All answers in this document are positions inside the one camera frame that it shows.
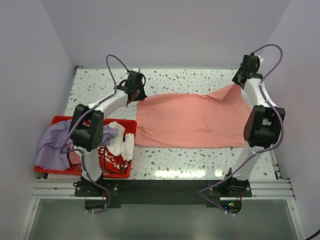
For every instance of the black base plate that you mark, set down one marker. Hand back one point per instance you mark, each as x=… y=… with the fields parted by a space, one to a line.
x=156 y=192

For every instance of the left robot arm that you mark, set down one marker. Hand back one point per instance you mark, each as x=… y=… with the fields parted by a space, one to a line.
x=87 y=124

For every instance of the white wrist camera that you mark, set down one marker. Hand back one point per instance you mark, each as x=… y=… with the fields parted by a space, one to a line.
x=261 y=59
x=136 y=69

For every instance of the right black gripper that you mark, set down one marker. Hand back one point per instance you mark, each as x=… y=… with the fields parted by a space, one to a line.
x=235 y=78

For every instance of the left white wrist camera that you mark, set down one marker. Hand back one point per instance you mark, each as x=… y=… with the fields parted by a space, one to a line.
x=136 y=69

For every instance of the white red printed t shirt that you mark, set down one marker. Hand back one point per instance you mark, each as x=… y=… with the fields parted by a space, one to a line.
x=117 y=148

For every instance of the aluminium frame rail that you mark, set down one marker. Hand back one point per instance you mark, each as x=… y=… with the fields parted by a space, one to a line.
x=270 y=214

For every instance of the red plastic bin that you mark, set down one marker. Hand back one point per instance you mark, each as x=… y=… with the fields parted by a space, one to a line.
x=130 y=128

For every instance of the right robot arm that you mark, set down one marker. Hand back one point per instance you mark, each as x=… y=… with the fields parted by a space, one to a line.
x=261 y=132

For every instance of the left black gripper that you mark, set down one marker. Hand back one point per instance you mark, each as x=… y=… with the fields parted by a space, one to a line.
x=142 y=95

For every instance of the lavender t shirt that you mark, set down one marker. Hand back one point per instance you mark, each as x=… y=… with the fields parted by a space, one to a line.
x=48 y=150

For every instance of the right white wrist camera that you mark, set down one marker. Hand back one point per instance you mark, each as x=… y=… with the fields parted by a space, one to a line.
x=261 y=59

